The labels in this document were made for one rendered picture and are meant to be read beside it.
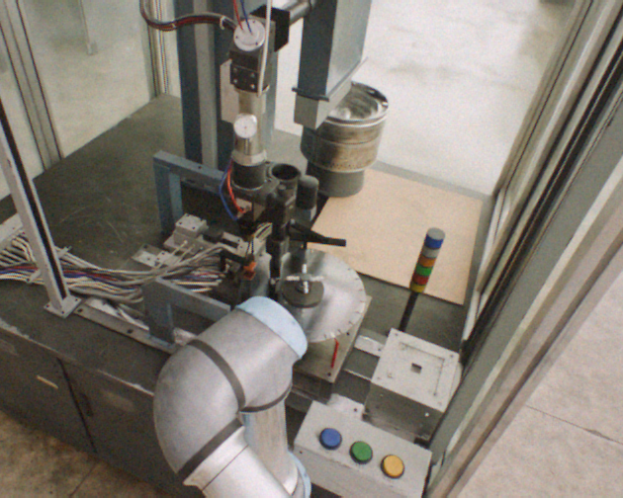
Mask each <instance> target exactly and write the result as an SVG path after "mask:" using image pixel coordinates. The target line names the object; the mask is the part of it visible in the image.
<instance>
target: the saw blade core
mask: <svg viewBox="0 0 623 498"><path fill-rule="evenodd" d="M312 249H313V248H308V247H299V251H298V247H288V252H287V253H286V254H285V255H284V256H283V257H281V259H282V265H281V272H280V279H278V278H270V272H269V260H270V259H271V255H270V254H268V253H266V254H264V255H262V256H261V257H259V258H258V259H256V260H255V261H254V262H256V267H255V268H254V269H253V271H252V272H249V271H246V272H245V273H244V275H243V277H242V280H241V282H240V288H239V295H240V301H241V303H245V302H246V301H248V300H249V299H251V298H253V297H256V296H262V297H266V298H269V299H271V300H273V301H275V302H276V303H278V304H279V305H281V306H282V307H283V308H284V309H285V310H286V311H288V312H289V313H290V315H291V316H292V317H293V318H294V319H295V320H296V322H297V323H298V324H299V326H300V328H302V329H303V331H304V333H305V335H306V338H307V342H308V341H309V338H308V337H310V342H319V341H324V340H326V339H327V340H328V339H332V338H334V337H333V336H332V335H331V333H330V332H333V334H334V335H335V337H337V336H339V335H341V333H342V334H343V333H345V332H346V331H348V330H349V329H350V328H351V327H353V325H355V323H356V322H357V321H358V320H359V318H360V317H361V314H362V313H363V310H364V307H365V300H366V296H365V290H364V287H363V284H362V282H361V280H359V277H358V276H357V274H356V273H355V272H354V271H353V270H352V269H351V268H350V267H349V266H348V265H347V264H346V262H344V261H343V260H340V258H338V257H336V256H334V255H332V254H330V253H328V254H327V252H325V251H322V250H318V249H313V251H312ZM326 254H327V256H325V255H326ZM259 260H260V261H262V262H260V261H259ZM339 260H340V261H339ZM337 261H339V262H337ZM303 265H306V266H307V274H310V275H313V276H315V277H317V278H323V282H322V283H323V285H324V288H325V292H324V297H323V299H322V300H321V302H319V303H318V304H316V305H313V306H296V305H293V304H291V303H289V302H288V301H287V300H286V299H285V298H284V297H283V294H282V284H283V281H284V280H285V279H286V277H289V276H291V275H293V274H302V273H303ZM350 269H351V270H350ZM347 270H349V271H347ZM246 280H247V281H246ZM355 280H357V281H355ZM359 301H361V302H359ZM356 312H358V313H356ZM359 313H360V314H359ZM349 322H351V323H349ZM352 324H353V325H352ZM338 330H339V331H340V332H341V333H340V332H339V331H338ZM323 335H325V337H326V339H325V337H324V336H323Z"/></svg>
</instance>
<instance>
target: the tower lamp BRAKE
mask: <svg viewBox="0 0 623 498"><path fill-rule="evenodd" d="M445 234H446V233H444V232H443V231H442V230H441V229H439V228H436V227H430V228H428V229H427V231H426V235H425V237H424V244H425V245H426V246H428V247H430V248H433V249H437V248H440V247H441V245H442V242H443V239H444V237H445Z"/></svg>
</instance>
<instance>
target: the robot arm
mask: <svg viewBox="0 0 623 498"><path fill-rule="evenodd" d="M307 346H308V343H307V338H306V335H305V333H304V331H303V329H302V328H300V326H299V324H298V323H297V322H296V320H295V319H294V318H293V317H292V316H291V315H290V313H289V312H288V311H286V310H285V309H284V308H283V307H282V306H281V305H279V304H278V303H276V302H275V301H273V300H271V299H269V298H266V297H262V296H256V297H253V298H251V299H249V300H248V301H246V302H245V303H243V304H242V305H238V306H236V307H235V309H234V310H233V311H232V312H230V313H229V314H228V315H226V316H225V317H223V318H222V319H220V320H218V321H217V322H216V323H214V324H213V325H211V326H210V327H209V328H207V329H206V330H205V331H203V332H202V333H200V334H199V335H198V336H196V337H195V339H194V340H192V341H191V342H190V343H188V344H187V345H186V346H183V347H182V348H180V349H179V350H178V351H176V352H175V353H174V354H173V355H172V356H171V357H169V359H168V360H167V361H166V362H165V364H164V366H163V367H162V369H161V371H160V373H159V376H158V379H157V382H156V387H155V392H154V400H153V412H154V422H155V428H156V433H157V437H158V440H159V444H160V446H161V448H162V450H163V453H164V455H165V457H166V459H167V460H168V462H169V464H170V466H171V467H172V468H173V470H174V472H175V473H176V475H177V476H178V477H179V478H180V479H181V481H182V482H183V483H184V484H185V485H196V486H198V487H199V488H200V490H201V491H203V492H204V493H205V495H206V496H207V497H208V498H309V497H310V495H311V489H312V488H311V481H310V478H309V475H308V474H306V469H305V468H304V466H303V465H301V464H300V462H299V461H298V460H297V459H296V458H295V457H294V456H293V455H291V454H290V453H288V452H287V438H286V424H285V411H284V398H285V397H286V396H287V394H288V393H289V391H290V388H291V384H292V369H291V366H292V364H293V363H294V362H295V361H296V360H299V359H300V358H301V356H302V355H303V354H304V353H305V352H306V350H307Z"/></svg>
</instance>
